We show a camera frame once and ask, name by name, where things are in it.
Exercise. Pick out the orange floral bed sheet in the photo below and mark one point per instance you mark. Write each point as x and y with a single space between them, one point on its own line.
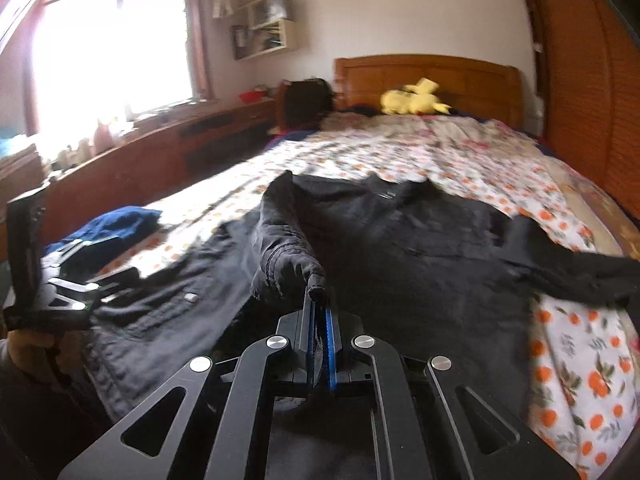
450 175

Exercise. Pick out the wooden side desk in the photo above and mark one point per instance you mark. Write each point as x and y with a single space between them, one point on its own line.
150 160

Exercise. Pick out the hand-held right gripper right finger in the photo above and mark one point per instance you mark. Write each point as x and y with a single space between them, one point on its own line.
331 350

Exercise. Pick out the window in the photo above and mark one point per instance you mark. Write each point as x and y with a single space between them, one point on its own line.
110 45

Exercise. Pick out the red bowl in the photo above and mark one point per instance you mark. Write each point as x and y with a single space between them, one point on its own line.
252 97

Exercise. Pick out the wooden headboard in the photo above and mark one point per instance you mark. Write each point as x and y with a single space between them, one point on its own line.
370 80

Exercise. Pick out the pink bottle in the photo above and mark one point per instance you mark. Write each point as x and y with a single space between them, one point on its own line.
103 137

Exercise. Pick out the yellow plush toy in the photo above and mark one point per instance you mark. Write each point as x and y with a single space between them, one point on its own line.
405 102

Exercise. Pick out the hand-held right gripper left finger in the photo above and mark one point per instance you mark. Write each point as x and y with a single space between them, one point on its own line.
307 340

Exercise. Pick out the pink floral quilt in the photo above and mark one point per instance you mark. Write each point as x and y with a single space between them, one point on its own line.
450 127

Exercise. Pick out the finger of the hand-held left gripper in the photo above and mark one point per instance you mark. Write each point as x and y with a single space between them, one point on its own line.
95 287
90 255

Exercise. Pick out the black jacket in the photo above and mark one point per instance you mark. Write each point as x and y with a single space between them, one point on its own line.
400 260

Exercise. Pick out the chair with black backpack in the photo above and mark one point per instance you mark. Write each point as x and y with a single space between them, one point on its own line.
302 105

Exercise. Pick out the blue folded garment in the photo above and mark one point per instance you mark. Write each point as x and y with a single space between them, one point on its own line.
125 222

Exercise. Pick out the person's left forearm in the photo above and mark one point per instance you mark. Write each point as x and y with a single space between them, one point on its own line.
35 400

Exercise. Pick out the wooden slatted wardrobe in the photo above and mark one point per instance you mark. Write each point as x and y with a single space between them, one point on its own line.
590 85

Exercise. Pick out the person's left hand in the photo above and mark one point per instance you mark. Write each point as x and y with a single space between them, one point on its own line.
30 342

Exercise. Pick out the brown patterned bed mat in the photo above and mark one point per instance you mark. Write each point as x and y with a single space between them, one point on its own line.
600 210

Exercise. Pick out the white wall shelf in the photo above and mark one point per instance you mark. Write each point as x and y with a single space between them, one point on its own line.
272 35

